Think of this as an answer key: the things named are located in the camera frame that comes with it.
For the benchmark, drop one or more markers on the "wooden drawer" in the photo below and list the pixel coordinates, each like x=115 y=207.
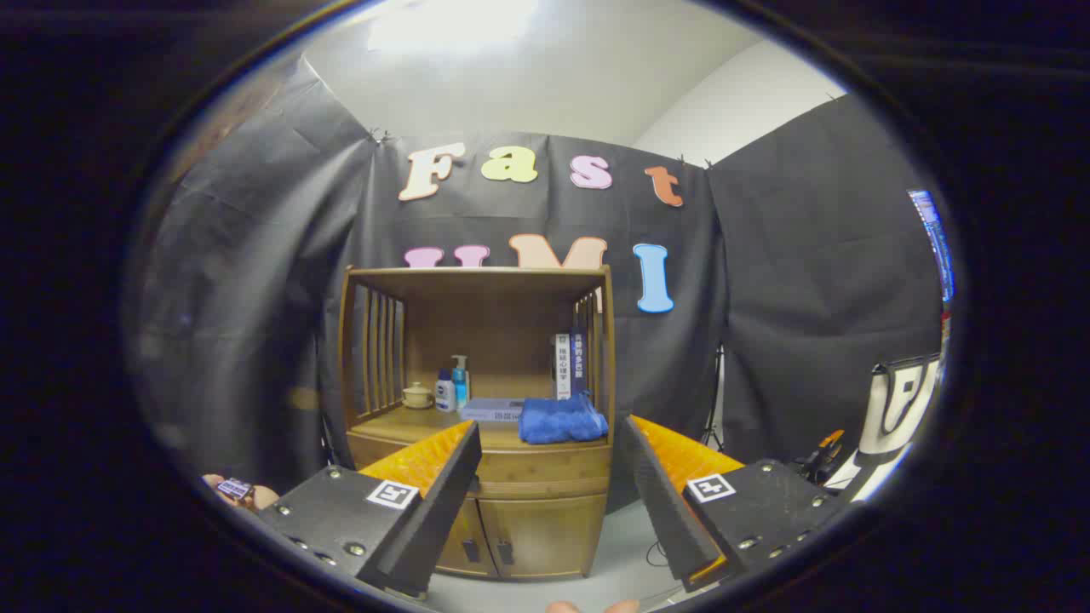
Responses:
x=545 y=472

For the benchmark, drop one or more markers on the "wooden cabinet door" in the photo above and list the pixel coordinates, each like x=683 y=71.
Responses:
x=470 y=524
x=553 y=536

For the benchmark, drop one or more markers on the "black tripod stand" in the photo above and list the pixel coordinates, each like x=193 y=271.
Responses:
x=714 y=409

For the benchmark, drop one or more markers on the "white bottle with blue cap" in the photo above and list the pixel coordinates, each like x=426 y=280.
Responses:
x=445 y=396

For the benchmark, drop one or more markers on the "pale flat-lying book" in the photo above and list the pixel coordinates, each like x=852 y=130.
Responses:
x=492 y=410

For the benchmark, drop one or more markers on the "black backdrop cloth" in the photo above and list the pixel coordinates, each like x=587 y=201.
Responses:
x=792 y=298

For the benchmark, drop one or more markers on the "white upright book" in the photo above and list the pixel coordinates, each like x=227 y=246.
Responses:
x=563 y=366

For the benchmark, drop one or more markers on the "beige lidded ceramic cup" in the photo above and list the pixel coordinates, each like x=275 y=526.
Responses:
x=418 y=397

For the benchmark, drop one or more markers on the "blue pump bottle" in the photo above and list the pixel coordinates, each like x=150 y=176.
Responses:
x=461 y=387

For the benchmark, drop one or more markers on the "folded blue towel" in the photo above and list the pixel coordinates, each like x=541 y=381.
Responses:
x=558 y=421

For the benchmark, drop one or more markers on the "small printed device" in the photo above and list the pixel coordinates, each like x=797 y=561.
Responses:
x=235 y=489

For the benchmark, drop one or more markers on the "wooden cabinet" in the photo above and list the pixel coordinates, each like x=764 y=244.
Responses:
x=502 y=323

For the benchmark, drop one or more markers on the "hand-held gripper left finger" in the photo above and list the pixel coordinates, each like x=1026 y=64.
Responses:
x=443 y=502

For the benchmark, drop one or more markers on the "white printed tote bag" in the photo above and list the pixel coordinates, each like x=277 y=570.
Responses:
x=886 y=426

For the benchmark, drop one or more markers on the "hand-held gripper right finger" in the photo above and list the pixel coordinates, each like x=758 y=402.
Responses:
x=660 y=502

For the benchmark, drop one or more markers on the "wooden countertop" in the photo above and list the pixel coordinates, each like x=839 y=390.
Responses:
x=409 y=421

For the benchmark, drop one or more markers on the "dark blue upright book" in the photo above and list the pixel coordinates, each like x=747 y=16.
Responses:
x=578 y=362

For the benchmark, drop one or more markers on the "orange clamp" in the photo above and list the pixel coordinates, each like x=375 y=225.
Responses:
x=830 y=439

